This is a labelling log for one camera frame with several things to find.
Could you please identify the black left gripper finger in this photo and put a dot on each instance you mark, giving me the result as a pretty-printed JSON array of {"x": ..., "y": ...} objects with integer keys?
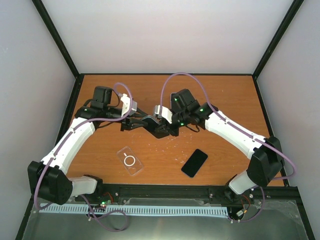
[
  {"x": 137, "y": 123},
  {"x": 139, "y": 114}
]

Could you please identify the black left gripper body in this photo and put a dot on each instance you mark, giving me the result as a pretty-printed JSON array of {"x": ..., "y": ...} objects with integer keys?
[{"x": 125, "y": 122}]

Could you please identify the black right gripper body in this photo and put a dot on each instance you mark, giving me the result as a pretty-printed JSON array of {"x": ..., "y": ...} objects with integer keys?
[{"x": 175, "y": 131}]

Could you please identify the clear case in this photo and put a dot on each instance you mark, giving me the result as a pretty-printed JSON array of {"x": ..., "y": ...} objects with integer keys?
[
  {"x": 130, "y": 161},
  {"x": 152, "y": 125}
]

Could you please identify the blue phone black screen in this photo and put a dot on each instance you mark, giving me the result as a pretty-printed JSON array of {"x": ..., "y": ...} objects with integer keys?
[{"x": 172, "y": 99}]

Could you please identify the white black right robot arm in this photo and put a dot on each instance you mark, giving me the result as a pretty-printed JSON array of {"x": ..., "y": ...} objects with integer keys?
[{"x": 265, "y": 161}]

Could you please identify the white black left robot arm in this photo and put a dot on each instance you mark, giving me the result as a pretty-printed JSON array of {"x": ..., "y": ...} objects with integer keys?
[{"x": 48, "y": 178}]

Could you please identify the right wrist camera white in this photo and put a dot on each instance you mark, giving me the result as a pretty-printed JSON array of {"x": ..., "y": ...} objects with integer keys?
[{"x": 163, "y": 112}]

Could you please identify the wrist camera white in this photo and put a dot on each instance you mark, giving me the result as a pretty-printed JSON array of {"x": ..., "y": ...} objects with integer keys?
[
  {"x": 163, "y": 112},
  {"x": 128, "y": 106}
]

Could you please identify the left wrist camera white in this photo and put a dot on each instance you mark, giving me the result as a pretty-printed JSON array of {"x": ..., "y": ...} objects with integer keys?
[{"x": 128, "y": 106}]

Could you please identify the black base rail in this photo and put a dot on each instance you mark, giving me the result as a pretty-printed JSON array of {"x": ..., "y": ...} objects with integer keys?
[{"x": 212, "y": 194}]

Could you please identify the light blue cable duct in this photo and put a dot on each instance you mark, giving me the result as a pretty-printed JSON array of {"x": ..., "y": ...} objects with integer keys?
[{"x": 141, "y": 210}]

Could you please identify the black aluminium frame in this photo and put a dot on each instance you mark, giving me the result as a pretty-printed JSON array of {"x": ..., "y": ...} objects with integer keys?
[{"x": 79, "y": 77}]

